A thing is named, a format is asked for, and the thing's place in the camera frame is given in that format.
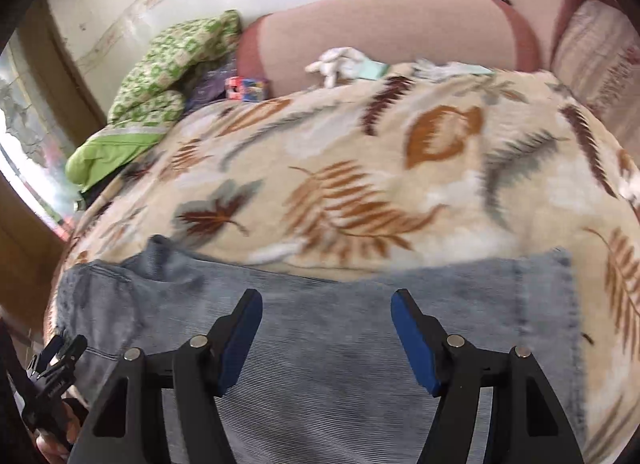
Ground grey blue denim pants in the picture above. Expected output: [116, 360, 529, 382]
[54, 236, 586, 463]

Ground left hand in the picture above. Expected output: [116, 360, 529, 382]
[34, 394, 89, 464]

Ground stained glass wooden door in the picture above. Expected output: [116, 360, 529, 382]
[1, 0, 105, 332]

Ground white crumpled tissue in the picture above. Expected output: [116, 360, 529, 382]
[618, 172, 640, 206]

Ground green patterned quilt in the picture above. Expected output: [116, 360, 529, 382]
[65, 9, 242, 191]

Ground beige leaf pattern blanket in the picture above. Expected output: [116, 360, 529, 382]
[62, 70, 639, 463]

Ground purple plastic bag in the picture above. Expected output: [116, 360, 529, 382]
[183, 55, 238, 114]

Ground small colourful box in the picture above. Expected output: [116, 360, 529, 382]
[224, 76, 269, 102]

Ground white glove flat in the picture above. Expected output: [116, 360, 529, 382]
[412, 58, 492, 83]

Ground striped beige pillow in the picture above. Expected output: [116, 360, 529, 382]
[551, 0, 639, 159]

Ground pink bolster cushion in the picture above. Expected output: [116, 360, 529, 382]
[236, 0, 542, 97]

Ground white glove with teal cloth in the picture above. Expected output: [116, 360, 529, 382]
[305, 46, 390, 88]

